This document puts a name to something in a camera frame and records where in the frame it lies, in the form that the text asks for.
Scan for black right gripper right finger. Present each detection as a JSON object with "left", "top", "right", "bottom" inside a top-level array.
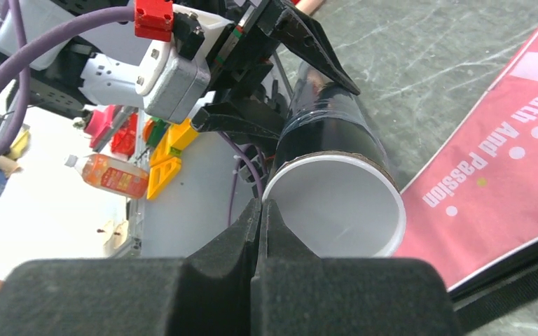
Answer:
[{"left": 251, "top": 201, "right": 462, "bottom": 335}]

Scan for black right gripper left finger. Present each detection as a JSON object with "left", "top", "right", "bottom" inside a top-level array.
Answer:
[{"left": 0, "top": 199, "right": 262, "bottom": 335}]

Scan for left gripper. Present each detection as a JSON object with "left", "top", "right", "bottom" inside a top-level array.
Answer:
[{"left": 191, "top": 1, "right": 360, "bottom": 139}]

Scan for black shuttlecock tube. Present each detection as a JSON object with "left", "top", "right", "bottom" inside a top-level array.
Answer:
[{"left": 271, "top": 62, "right": 399, "bottom": 189}]

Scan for translucent tube lid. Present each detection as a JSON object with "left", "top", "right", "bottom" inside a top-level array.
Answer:
[{"left": 263, "top": 152, "right": 406, "bottom": 258}]

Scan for pink racket bag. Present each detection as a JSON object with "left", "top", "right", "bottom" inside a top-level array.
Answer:
[{"left": 396, "top": 28, "right": 538, "bottom": 331}]

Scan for wooden rolling pin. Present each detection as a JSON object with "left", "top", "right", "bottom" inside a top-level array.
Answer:
[{"left": 294, "top": 0, "right": 325, "bottom": 15}]

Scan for yellow plastic blocks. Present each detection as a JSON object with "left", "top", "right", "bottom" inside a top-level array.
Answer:
[{"left": 146, "top": 118, "right": 199, "bottom": 200}]

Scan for red clamp tool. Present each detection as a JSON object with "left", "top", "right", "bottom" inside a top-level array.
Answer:
[{"left": 73, "top": 105, "right": 139, "bottom": 159}]

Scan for orange drink bottle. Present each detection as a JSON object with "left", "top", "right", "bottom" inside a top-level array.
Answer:
[{"left": 64, "top": 153, "right": 149, "bottom": 199}]

